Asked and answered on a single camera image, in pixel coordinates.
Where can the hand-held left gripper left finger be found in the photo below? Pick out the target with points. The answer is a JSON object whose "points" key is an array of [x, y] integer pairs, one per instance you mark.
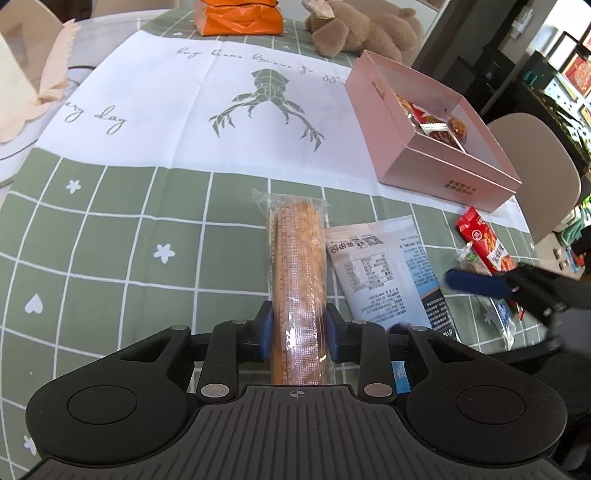
{"points": [[265, 330]]}

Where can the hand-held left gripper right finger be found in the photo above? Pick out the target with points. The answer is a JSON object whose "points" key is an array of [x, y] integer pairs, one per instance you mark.
{"points": [[332, 332]]}

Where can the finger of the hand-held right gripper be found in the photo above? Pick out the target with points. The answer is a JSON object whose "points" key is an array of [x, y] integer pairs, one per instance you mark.
{"points": [[480, 282]]}

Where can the red snack stick packet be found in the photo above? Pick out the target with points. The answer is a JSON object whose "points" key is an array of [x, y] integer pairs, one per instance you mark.
{"points": [[485, 240]]}

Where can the long waffle stick packet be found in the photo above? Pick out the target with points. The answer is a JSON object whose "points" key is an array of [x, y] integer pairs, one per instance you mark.
{"points": [[298, 286]]}

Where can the pink cardboard box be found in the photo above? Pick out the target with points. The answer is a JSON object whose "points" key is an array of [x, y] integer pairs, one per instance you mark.
{"points": [[415, 152]]}

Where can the red chicken snack packet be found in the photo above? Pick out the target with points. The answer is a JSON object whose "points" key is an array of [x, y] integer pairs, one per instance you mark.
{"points": [[424, 115]]}

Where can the brown biscuit clear packet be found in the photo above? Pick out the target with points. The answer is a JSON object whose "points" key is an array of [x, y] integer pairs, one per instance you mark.
{"points": [[496, 314]]}

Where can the blue snack packet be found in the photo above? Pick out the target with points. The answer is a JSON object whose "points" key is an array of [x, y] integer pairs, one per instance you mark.
{"points": [[383, 272]]}

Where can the beige chair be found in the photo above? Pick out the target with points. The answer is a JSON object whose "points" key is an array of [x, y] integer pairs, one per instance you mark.
{"points": [[545, 175], [27, 25]]}

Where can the orange wrapped pastry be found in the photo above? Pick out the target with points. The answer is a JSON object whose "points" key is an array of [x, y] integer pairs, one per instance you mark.
{"points": [[438, 134]]}

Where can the yellow wrapped pastry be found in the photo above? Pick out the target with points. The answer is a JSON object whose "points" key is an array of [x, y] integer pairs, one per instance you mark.
{"points": [[402, 105]]}

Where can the black shelf unit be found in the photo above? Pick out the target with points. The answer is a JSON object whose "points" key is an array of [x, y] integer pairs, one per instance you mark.
{"points": [[517, 69]]}

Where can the white printed paper mat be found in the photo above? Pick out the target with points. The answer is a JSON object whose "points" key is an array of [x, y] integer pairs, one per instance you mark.
{"points": [[184, 106]]}

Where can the brown plush bear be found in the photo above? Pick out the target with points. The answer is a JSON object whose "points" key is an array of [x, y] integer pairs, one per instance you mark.
{"points": [[360, 27]]}

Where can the orange plastic bag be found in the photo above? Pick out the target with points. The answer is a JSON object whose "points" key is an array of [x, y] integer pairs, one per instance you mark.
{"points": [[240, 16]]}

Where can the cartoon print food cover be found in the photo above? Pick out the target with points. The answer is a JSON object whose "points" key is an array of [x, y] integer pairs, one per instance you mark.
{"points": [[27, 87]]}

